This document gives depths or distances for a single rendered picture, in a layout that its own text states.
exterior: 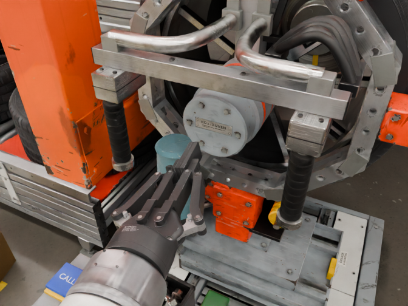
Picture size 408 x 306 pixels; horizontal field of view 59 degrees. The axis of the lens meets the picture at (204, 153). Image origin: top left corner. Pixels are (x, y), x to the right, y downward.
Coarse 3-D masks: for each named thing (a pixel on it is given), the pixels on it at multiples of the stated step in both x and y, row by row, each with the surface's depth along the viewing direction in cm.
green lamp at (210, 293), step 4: (208, 292) 60; (212, 292) 60; (216, 292) 60; (208, 296) 60; (212, 296) 60; (216, 296) 60; (220, 296) 60; (224, 296) 60; (204, 300) 59; (208, 300) 59; (212, 300) 59; (216, 300) 59; (220, 300) 59; (224, 300) 59; (228, 300) 59; (204, 304) 58; (208, 304) 58; (212, 304) 58; (216, 304) 58; (220, 304) 58; (224, 304) 58; (228, 304) 59
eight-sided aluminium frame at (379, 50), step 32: (160, 0) 72; (352, 0) 57; (352, 32) 59; (384, 32) 61; (384, 64) 60; (160, 96) 91; (384, 96) 63; (160, 128) 92; (224, 160) 94; (320, 160) 81; (352, 160) 72; (256, 192) 89
